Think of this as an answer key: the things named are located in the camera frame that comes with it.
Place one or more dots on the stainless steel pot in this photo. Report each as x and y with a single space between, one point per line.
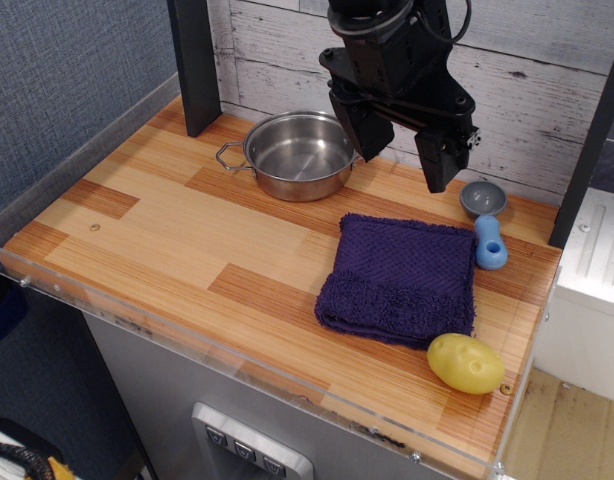
297 156

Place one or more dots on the yellow toy potato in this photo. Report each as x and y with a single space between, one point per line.
465 363

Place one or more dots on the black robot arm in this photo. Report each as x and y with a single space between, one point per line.
392 70

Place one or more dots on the blue grey toy scoop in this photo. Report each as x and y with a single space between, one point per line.
485 201

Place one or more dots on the white side cabinet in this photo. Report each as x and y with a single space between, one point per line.
575 342

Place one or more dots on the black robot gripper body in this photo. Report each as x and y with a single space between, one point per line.
396 59

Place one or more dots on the clear acrylic table guard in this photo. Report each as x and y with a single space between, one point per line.
200 290

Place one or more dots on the dark right vertical post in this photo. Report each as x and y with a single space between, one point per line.
592 148

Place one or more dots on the dark vertical post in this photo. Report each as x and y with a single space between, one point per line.
194 52
592 148

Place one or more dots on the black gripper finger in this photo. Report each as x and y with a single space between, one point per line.
443 156
367 131

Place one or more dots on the purple terry cloth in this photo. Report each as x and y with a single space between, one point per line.
400 281

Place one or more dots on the silver dispenser button panel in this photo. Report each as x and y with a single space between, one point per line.
233 450

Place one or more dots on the dark left vertical post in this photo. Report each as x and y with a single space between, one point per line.
194 52

